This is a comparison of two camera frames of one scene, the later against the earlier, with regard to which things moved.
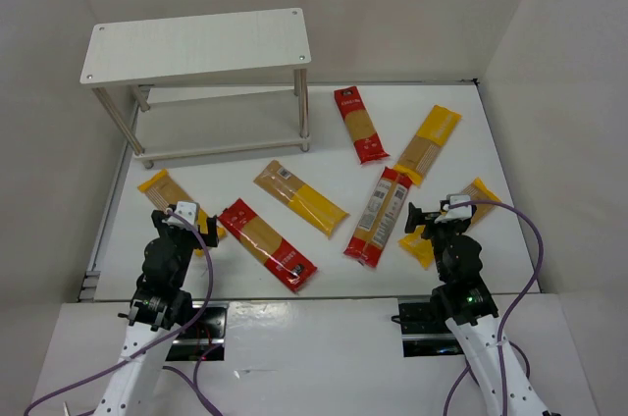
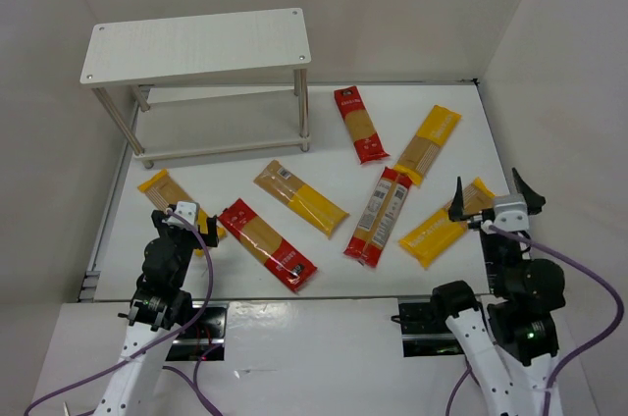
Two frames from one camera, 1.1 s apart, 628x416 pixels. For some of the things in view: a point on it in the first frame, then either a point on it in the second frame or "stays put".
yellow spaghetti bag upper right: x=426 y=146 stays put
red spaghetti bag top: x=359 y=125 stays put
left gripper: x=197 y=238 stays put
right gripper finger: x=415 y=218 → x=456 y=207
